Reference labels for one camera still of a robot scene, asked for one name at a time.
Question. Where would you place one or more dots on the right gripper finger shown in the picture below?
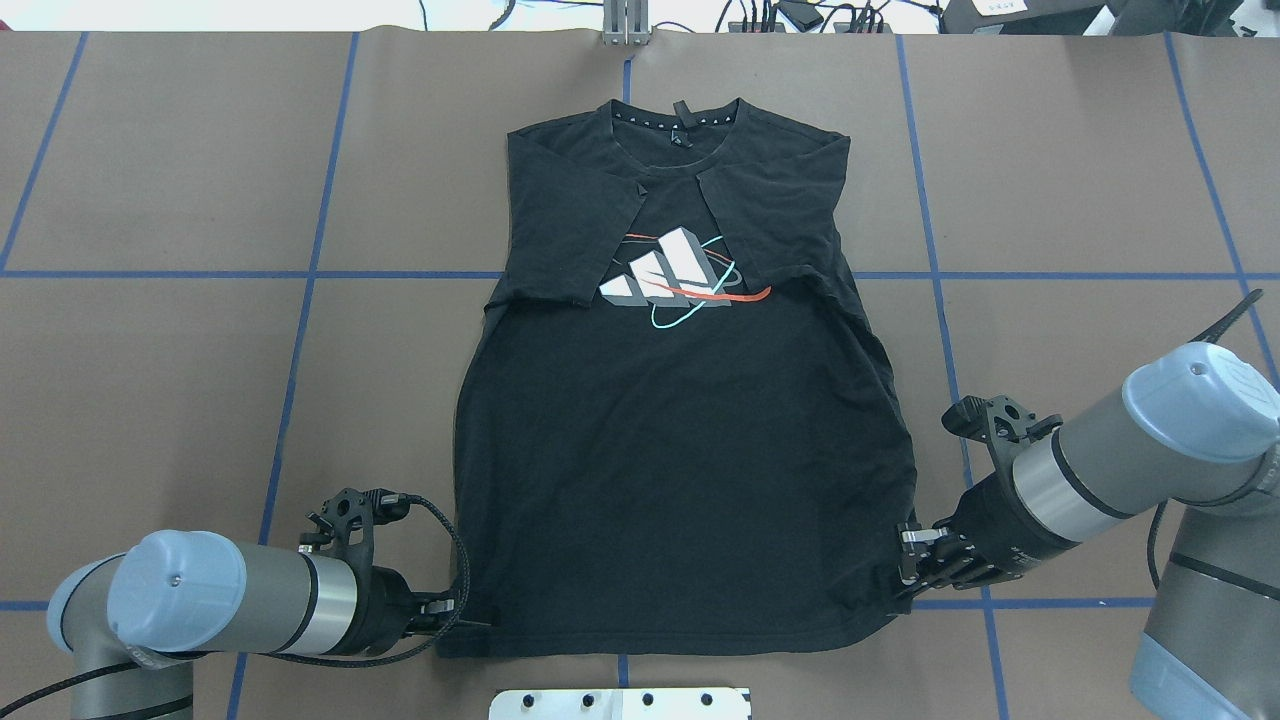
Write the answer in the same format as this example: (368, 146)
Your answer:
(917, 541)
(928, 576)

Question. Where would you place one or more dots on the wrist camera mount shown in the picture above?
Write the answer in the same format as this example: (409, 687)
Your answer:
(1005, 427)
(344, 525)

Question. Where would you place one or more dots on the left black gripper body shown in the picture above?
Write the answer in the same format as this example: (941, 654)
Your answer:
(384, 611)

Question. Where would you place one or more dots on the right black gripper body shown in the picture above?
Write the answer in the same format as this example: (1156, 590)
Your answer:
(992, 535)

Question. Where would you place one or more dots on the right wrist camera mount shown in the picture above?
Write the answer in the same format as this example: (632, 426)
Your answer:
(1005, 427)

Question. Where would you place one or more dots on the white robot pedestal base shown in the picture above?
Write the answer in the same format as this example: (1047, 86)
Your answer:
(623, 703)

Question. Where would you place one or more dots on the black t-shirt with logo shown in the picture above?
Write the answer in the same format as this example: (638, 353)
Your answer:
(679, 433)

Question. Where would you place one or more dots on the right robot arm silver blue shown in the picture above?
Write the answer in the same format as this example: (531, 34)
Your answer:
(1198, 427)

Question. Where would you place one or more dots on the black box with label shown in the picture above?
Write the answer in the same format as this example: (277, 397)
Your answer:
(1055, 18)

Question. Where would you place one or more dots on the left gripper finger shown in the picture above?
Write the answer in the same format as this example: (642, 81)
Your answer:
(438, 607)

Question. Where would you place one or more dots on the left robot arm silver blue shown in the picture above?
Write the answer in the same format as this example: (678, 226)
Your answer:
(136, 622)

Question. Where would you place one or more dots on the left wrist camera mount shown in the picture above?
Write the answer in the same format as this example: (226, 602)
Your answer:
(344, 525)

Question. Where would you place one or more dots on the aluminium frame post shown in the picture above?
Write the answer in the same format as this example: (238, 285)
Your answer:
(626, 23)

